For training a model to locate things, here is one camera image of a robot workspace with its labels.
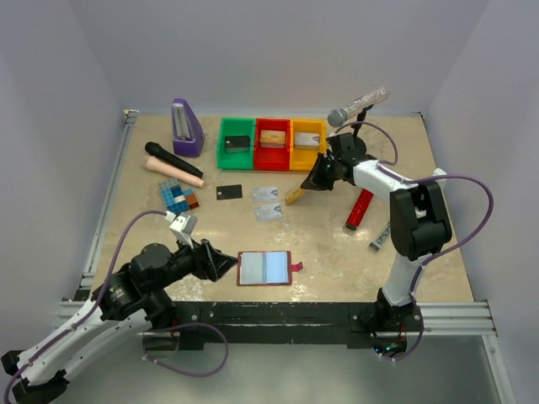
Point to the red leather card holder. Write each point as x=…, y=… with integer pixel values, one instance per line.
x=266, y=268

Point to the gold card stack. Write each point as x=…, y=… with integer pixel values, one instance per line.
x=272, y=139

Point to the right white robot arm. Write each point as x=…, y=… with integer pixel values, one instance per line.
x=419, y=223

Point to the grey plastic strut piece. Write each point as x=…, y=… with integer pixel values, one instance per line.
x=377, y=244

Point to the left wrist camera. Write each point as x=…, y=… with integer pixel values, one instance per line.
x=182, y=226

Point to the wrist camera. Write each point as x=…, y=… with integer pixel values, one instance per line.
x=182, y=226
x=333, y=141

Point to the black card stack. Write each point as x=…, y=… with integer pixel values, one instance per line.
x=237, y=144

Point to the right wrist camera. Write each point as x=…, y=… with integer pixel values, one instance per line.
x=333, y=141

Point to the blue building block stack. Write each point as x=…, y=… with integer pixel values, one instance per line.
x=177, y=199

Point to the pink microphone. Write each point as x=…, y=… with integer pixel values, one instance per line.
x=155, y=165

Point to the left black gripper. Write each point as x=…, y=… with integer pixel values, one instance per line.
x=206, y=261

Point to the black microphone stand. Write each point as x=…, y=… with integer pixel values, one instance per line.
x=360, y=126

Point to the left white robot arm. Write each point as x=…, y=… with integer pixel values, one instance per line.
x=130, y=301

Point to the silver credit card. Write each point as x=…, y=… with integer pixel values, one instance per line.
x=265, y=194

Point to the red plastic bin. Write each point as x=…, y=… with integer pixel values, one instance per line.
x=271, y=159

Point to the silver glitter microphone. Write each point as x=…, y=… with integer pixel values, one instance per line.
x=339, y=117

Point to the silver card stack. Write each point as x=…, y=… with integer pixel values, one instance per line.
x=306, y=141

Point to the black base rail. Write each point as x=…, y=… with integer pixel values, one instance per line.
x=355, y=325

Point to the yellow plastic bin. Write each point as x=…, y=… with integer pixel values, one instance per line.
x=303, y=160

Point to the white metronome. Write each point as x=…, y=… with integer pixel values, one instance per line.
x=439, y=175

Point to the red glitter microphone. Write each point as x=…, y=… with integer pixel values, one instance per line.
x=359, y=210

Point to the green plastic bin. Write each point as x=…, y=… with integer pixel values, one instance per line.
x=235, y=127

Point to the black microphone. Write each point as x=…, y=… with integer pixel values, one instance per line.
x=155, y=150

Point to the purple metronome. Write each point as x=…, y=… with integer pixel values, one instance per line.
x=188, y=135

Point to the black credit card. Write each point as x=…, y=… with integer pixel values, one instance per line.
x=226, y=192

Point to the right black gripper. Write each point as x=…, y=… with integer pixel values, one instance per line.
x=327, y=169

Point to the gold credit card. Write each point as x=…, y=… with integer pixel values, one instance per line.
x=293, y=195

